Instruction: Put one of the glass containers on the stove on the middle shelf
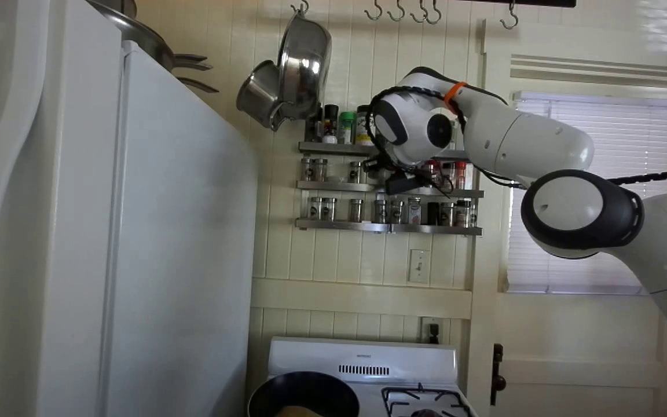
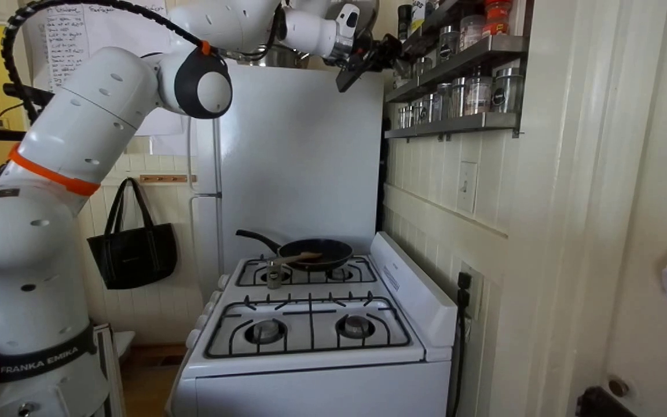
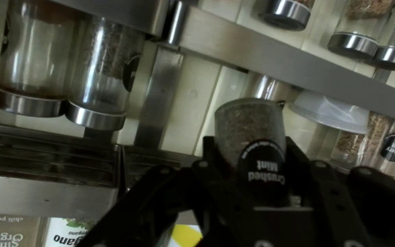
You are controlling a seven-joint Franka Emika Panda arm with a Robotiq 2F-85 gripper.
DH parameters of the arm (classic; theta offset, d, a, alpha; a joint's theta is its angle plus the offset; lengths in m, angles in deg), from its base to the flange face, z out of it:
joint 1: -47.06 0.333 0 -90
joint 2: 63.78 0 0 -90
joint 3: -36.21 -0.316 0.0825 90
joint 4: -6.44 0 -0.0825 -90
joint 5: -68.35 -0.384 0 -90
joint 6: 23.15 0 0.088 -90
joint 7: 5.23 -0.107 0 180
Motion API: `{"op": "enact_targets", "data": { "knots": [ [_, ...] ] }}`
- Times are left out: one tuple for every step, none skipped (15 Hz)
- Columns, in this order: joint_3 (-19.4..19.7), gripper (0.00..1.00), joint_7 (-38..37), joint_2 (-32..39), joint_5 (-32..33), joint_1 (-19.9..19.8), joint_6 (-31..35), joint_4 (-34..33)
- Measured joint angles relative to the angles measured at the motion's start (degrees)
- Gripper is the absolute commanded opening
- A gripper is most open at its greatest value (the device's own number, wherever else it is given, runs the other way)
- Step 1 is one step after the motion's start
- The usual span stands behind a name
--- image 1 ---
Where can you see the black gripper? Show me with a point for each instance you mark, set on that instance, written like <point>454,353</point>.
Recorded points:
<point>403,183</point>

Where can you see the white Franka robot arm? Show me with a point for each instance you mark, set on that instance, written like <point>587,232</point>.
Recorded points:
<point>526,140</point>

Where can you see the white gas stove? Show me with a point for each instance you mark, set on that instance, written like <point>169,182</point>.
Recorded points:
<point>363,354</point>

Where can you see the black stove grate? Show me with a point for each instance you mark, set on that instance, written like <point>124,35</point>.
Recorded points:
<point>394,393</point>

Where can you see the glass spice jar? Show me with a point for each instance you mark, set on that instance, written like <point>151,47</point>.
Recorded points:
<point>355,172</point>
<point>316,208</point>
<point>316,172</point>
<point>329,208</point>
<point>414,212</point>
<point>463,212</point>
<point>378,212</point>
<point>355,208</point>
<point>396,212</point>
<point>439,212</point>

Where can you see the red spice container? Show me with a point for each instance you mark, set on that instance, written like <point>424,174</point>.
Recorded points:
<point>462,176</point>

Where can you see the green lid spice jar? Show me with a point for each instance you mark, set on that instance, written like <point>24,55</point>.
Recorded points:
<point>348,130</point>

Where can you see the dark spice bottle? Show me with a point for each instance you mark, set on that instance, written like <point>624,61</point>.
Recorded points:
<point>332,128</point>

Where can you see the large hanging steel bowl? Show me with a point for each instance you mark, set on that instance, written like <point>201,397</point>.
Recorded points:
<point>302,65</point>

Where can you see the metal hanging hook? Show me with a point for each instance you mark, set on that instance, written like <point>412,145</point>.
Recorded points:
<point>418,18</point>
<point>394,16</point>
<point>433,22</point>
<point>302,10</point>
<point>370,16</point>
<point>508,25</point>

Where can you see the small hanging steel pot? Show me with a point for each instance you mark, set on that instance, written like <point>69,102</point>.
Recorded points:
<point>259,96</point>

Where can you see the black door latch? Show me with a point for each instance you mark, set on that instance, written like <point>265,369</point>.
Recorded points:
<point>497,379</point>

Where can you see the tan food piece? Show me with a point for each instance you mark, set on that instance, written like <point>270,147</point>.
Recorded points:
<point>302,411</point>

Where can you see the black frying pan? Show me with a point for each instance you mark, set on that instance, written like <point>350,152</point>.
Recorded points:
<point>272,397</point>

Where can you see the white refrigerator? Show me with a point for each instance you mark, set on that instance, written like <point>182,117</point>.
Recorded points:
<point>156,232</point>

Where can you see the metal wall spice rack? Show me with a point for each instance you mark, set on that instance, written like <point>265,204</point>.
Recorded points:
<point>388,229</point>

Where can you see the white switch plate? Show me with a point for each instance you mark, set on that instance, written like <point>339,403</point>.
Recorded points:
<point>418,267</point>

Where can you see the white wall outlet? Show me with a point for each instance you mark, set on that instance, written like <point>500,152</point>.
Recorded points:
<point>422,329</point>

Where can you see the black hook rail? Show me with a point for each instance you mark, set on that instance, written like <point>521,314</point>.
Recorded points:
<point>526,3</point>

